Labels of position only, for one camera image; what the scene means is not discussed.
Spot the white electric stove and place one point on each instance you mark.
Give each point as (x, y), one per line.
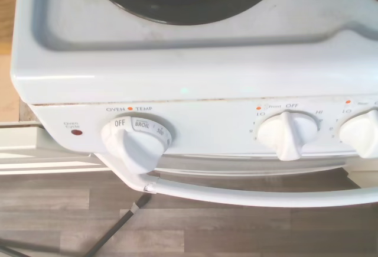
(177, 71)

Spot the white oven temperature knob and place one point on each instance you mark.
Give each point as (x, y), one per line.
(133, 147)

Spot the white burner control knob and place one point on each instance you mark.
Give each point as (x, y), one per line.
(288, 139)
(360, 136)

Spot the white kitchen cabinet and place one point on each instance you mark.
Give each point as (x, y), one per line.
(17, 139)

